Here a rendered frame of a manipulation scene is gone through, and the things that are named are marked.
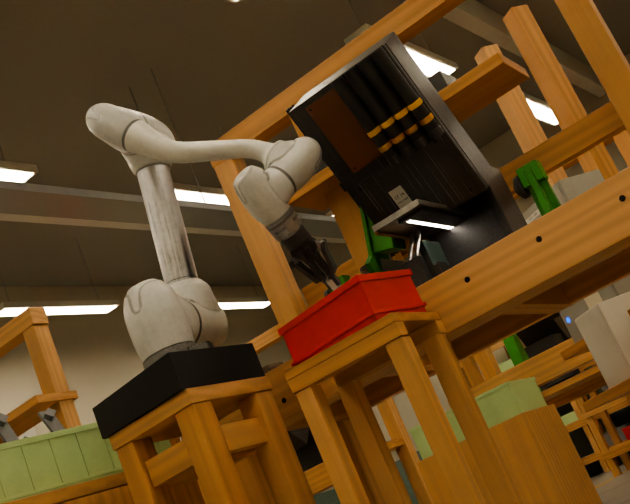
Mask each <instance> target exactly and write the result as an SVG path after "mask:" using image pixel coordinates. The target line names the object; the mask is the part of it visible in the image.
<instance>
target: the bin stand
mask: <svg viewBox="0 0 630 504"><path fill-rule="evenodd" d="M446 332H447V331H446V329H445V327H444V325H443V323H442V321H441V318H440V316H439V314H438V312H392V313H389V314H387V315H386V316H384V317H382V318H380V319H379V320H377V321H375V322H373V323H371V324H370V325H368V326H366V327H364V328H363V329H361V330H359V331H357V332H355V333H354V334H352V335H350V336H348V337H347V338H345V339H343V340H341V341H339V342H338V343H336V344H334V345H332V346H331V347H329V348H327V349H325V350H323V351H322V352H320V353H318V354H316V355H315V356H313V357H311V358H309V359H307V360H306V361H304V362H302V363H300V364H299V365H297V366H295V367H293V368H291V369H290V370H288V371H286V372H285V373H284V374H285V377H286V379H287V381H288V384H289V386H290V389H291V391H292V394H296V396H297V398H298V401H299V403H300V405H301V408H302V410H303V413H304V415H305V418H306V420H307V423H308V425H309V427H310V430H311V432H312V435H313V437H314V440H315V442H316V445H317V447H318V449H319V452H320V454H321V457H322V459H323V462H324V464H325V467H326V469H327V471H328V474H329V476H330V479H331V481H332V484H333V486H334V488H335V491H336V493H337V496H338V498H339V501H340V503H341V504H370V502H369V500H368V497H367V495H366V493H365V490H364V488H363V485H362V483H361V481H360V478H359V476H358V473H357V471H356V469H355V466H354V464H353V461H352V459H351V457H350V454H349V452H348V450H347V447H346V445H345V442H344V440H343V438H342V435H341V433H340V430H339V428H338V426H337V423H336V421H335V418H334V416H333V414H332V411H331V409H330V407H329V404H328V402H327V399H326V397H325V395H324V392H323V390H322V387H321V385H317V384H319V383H321V382H323V381H325V380H326V379H328V378H330V377H332V376H333V378H334V381H335V383H336V385H337V387H338V388H337V390H338V393H339V395H340V397H341V400H342V402H343V405H344V407H345V409H346V412H347V414H348V416H349V419H350V421H351V423H352V426H353V428H354V431H355V433H356V435H357V438H358V440H359V442H360V445H361V447H362V449H363V452H364V454H365V457H366V459H367V461H368V464H369V466H370V468H371V471H372V473H373V475H374V478H375V480H376V483H377V485H378V487H379V490H380V492H381V494H382V497H383V499H384V501H385V504H413V503H412V501H411V498H410V496H409V494H408V491H407V489H406V487H405V484H404V482H403V480H402V477H401V475H400V473H399V470H398V468H397V466H396V464H395V461H394V459H393V457H392V454H391V452H390V450H389V447H388V445H387V443H386V440H385V438H384V436H383V433H382V431H381V429H380V426H379V424H378V422H377V419H376V417H375V415H374V413H373V410H372V408H371V406H370V403H369V401H368V399H367V396H366V394H365V392H364V389H363V387H362V385H361V382H360V380H359V379H361V378H363V377H364V376H366V375H368V374H370V373H372V372H374V371H376V370H378V369H379V368H381V367H383V366H385V365H387V364H389V363H391V362H393V365H394V367H395V369H396V371H397V374H398V376H399V378H400V380H401V383H402V385H403V387H404V389H405V392H406V394H407V396H408V398H409V401H410V403H411V405H412V407H413V410H414V412H415V414H416V416H417V419H418V421H419V423H420V425H421V428H422V430H423V432H424V434H425V437H426V439H427V441H428V443H429V446H430V448H431V450H432V452H433V455H434V457H435V459H436V461H437V464H438V466H439V468H440V470H441V473H442V475H443V477H444V479H445V482H446V484H447V486H448V488H449V491H450V493H451V495H452V497H453V500H454V502H455V504H486V502H485V500H484V498H483V496H482V493H481V491H480V489H479V487H478V485H477V482H476V480H475V478H474V476H473V474H472V471H471V469H470V467H469V465H468V463H467V460H466V458H465V456H464V454H463V452H462V449H461V447H460V445H459V443H458V441H457V438H456V436H455V434H454V432H453V429H452V427H451V425H450V423H449V421H448V418H447V416H446V414H445V412H444V410H443V407H442V405H441V403H440V401H439V399H438V396H437V394H436V392H435V390H434V388H433V385H432V383H431V381H430V379H429V377H428V374H427V372H426V370H425V368H424V366H423V363H422V361H421V359H420V357H419V355H418V352H417V350H416V349H417V348H419V347H421V346H423V347H424V349H425V351H426V353H427V355H428V358H429V360H430V362H431V364H432V366H433V369H434V371H435V373H436V375H437V377H438V380H439V382H440V384H441V386H442V388H443V391H444V393H445V395H446V397H447V399H448V401H449V404H450V406H451V408H452V410H453V412H454V415H455V417H456V419H457V421H458V423H459V426H460V428H461V430H462V432H463V434H464V436H465V439H466V441H467V443H468V445H469V447H470V450H471V452H472V454H473V456H474V458H475V461H476V463H477V465H478V467H479V469H480V472H481V474H482V476H483V478H484V480H485V482H486V485H487V487H488V489H489V491H490V493H491V496H492V498H493V500H494V502H495V504H524V503H523V501H522V499H521V497H520V494H519V492H518V490H517V488H516V486H515V484H514V482H513V479H512V477H511V475H510V473H509V471H508V469H507V466H506V464H505V462H504V460H503V458H502V456H501V454H500V451H499V449H498V447H497V445H496V443H495V441H494V439H493V436H492V434H491V432H490V430H489V428H488V426H487V424H486V421H485V419H484V417H483V415H482V413H481V411H480V408H479V406H478V404H477V402H476V400H475V398H474V396H473V393H472V391H471V389H470V387H469V385H468V383H467V381H466V378H465V376H464V374H463V372H462V370H461V368H460V366H459V363H458V361H457V359H456V357H455V355H454V353H453V350H452V348H451V346H450V344H449V342H448V340H447V338H446V335H445V333H446Z"/></svg>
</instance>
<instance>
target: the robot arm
mask: <svg viewBox="0 0 630 504"><path fill-rule="evenodd" d="M86 124H87V126H88V128H89V129H90V131H91V132H92V133H93V134H94V135H95V136H96V137H98V138H99V139H101V140H103V141H104V142H106V143H107V144H109V145H110V146H111V147H113V148H115V149H116V150H118V151H120V152H121V153H122V155H123V157H124V158H125V160H126V162H127V163H128V165H129V167H130V169H131V171H132V173H133V174H134V175H136V176H137V177H138V181H139V185H140V189H141V193H142V197H143V201H144V205H145V209H146V212H147V216H148V220H149V224H150V228H151V232H152V236H153V240H154V244H155V248H156V252H157V256H158V260H159V264H160V268H161V271H162V275H163V279H164V282H163V281H161V280H157V279H148V280H145V281H142V282H140V283H138V284H136V285H134V286H133V287H131V288H130V289H129V290H128V292H127V294H126V297H125V298H124V319H125V323H126V326H127V329H128V332H129V335H130V338H131V340H132V343H133V345H134V348H135V350H136V352H137V354H138V356H139V358H140V360H141V362H142V364H143V367H144V370H145V369H146V368H148V367H149V366H150V365H152V364H153V363H154V362H156V361H157V360H158V359H160V358H161V357H162V356H164V355H165V354H166V353H168V352H176V351H185V350H194V349H203V348H212V347H219V346H220V345H221V344H222V343H223V341H224V340H225V338H226V336H227V333H228V320H227V317H226V314H225V312H224V311H223V309H222V308H221V307H220V305H219V304H218V302H217V300H216V298H215V296H214V294H213V292H212V290H211V288H210V286H209V284H207V283H206V282H205V281H203V280H202V279H199V278H198V275H197V271H196V268H195V264H194V260H193V256H192V252H191V249H190V245H189V241H188V237H187V234H186V230H185V226H184V222H183V218H182V215H181V211H180V207H179V203H178V199H177V196H176V192H175V188H174V184H173V181H172V177H171V173H170V169H171V166H172V163H197V162H208V161H219V160H229V159H241V158H249V159H255V160H258V161H260V162H261V163H263V164H264V169H265V171H264V170H263V169H261V168H259V167H256V166H252V165H251V166H248V167H246V168H245V169H244V170H243V171H241V172H240V173H239V174H238V176H237V177H236V178H235V180H234V183H233V187H234V190H235V192H236V194H237V196H238V198H239V199H240V201H241V202H242V204H243V205H244V207H245V208H246V209H247V211H248V212H249V213H250V214H251V215H252V216H253V217H254V218H255V219H256V220H257V221H259V222H260V223H261V224H263V225H264V226H265V228H266V229H267V230H268V231H269V232H270V233H271V235H272V236H273V237H274V238H275V239H276V240H277V241H281V243H282V244H283V245H284V246H285V247H286V249H287V250H288V251H290V253H291V256H292V259H291V261H290V263H289V265H290V266H291V267H294V268H296V269H298V270H299V271H300V272H301V273H303V274H304V275H305V276H307V277H308V278H309V279H310V280H312V281H313V282H314V283H316V284H318V283H320V282H323V283H324V284H325V285H326V287H327V288H328V289H329V290H333V291H334V290H335V289H337V288H338V287H340V286H341V285H340V284H341V281H340V280H339V278H338V277H337V276H336V275H335V273H336V270H337V265H336V263H335V261H334V259H333V257H332V255H331V253H330V251H329V249H328V247H327V241H326V239H322V240H316V239H315V238H313V237H311V235H310V234H309V232H308V231H307V230H306V229H305V227H304V226H303V225H301V223H302V220H301V219H300V217H299V216H298V215H297V214H296V212H295V211H294V210H293V208H292V207H291V206H290V205H289V204H288V202H289V201H290V199H291V197H292V196H293V195H294V194H295V193H296V192H297V191H298V190H300V189H301V188H302V187H303V186H304V185H305V184H306V183H307V182H308V181H309V180H310V179H311V178H312V176H313V175H314V174H315V172H316V171H317V169H318V168H319V166H320V164H321V161H322V149H321V147H320V145H319V144H318V142H317V141H316V140H314V139H313V138H310V137H299V138H296V139H295V140H290V141H283V140H279V141H277V142H275V143H269V142H265V141H260V140H252V139H237V140H217V141H197V142H179V141H175V138H174V136H173V134H172V132H171V131H170V129H169V128H168V127H167V126H166V125H165V124H163V123H162V122H160V121H159V120H157V119H155V118H153V117H151V116H149V115H147V114H144V113H140V112H137V111H134V110H131V109H127V108H123V107H119V106H118V107H117V106H115V105H112V104H108V103H100V104H95V105H94V106H92V107H91V108H90V109H89V110H88V112H87V114H86ZM317 245H318V247H319V249H321V251H322V254H323V256H324V258H325V260H326V261H325V260H324V259H323V258H322V257H321V255H320V253H319V252H318V251H317ZM298 259H299V260H302V261H303V262H304V263H305V264H306V265H308V266H309V267H310V268H308V267H307V266H306V265H304V264H303V263H302V262H300V261H299V260H298ZM326 262H327V263H326ZM316 263H317V264H318V265H319V266H318V265H317V264H316ZM321 269H322V270H323V271H324V272H323V271H322V270H321Z"/></svg>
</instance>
